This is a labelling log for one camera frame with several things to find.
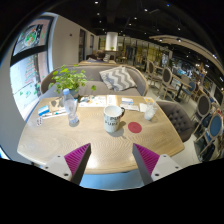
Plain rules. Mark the group of dining chairs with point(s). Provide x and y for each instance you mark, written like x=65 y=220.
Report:
x=203 y=106

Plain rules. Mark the grey tufted armchair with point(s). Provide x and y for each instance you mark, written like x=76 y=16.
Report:
x=178 y=118

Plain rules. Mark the white tube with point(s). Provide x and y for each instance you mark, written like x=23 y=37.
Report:
x=55 y=114

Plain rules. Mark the potted green plant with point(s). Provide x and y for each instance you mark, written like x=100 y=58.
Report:
x=68 y=80

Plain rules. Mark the yellow card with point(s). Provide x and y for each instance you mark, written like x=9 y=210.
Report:
x=148 y=99

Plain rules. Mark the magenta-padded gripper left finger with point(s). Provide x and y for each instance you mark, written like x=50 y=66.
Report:
x=75 y=160

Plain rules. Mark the clear plastic water bottle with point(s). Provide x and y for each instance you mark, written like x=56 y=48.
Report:
x=70 y=108

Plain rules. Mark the window with festive stickers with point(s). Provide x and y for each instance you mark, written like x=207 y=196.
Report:
x=28 y=86

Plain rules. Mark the grey chevron cushion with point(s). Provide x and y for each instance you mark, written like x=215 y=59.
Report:
x=118 y=78

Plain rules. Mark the grey curved sofa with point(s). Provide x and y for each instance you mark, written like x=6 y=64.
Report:
x=90 y=71

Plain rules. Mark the white paper napkin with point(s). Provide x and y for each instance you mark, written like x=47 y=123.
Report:
x=143 y=107

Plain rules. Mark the small blue and white box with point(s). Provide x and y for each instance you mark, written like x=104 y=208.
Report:
x=43 y=110

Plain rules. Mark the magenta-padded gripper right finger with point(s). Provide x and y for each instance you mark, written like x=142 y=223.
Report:
x=148 y=160

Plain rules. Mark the printed paper menu sheet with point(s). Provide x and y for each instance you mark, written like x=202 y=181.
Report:
x=95 y=101

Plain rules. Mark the person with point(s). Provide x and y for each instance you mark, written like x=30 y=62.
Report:
x=99 y=56

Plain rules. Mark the white mug with black print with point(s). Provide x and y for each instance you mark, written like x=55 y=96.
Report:
x=111 y=120

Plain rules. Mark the brown kraft paper card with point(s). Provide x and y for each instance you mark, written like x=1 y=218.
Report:
x=54 y=105

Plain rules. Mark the white carton box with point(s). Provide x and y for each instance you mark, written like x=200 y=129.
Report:
x=111 y=100

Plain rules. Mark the clear plastic cup with straw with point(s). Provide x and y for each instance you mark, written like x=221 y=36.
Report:
x=150 y=111

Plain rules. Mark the small blue-white packet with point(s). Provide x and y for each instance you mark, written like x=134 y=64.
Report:
x=127 y=101

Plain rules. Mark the group of ceiling lights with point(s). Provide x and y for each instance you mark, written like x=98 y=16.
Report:
x=145 y=10

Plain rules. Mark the flat round red coaster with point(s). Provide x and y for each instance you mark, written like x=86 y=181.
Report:
x=135 y=127

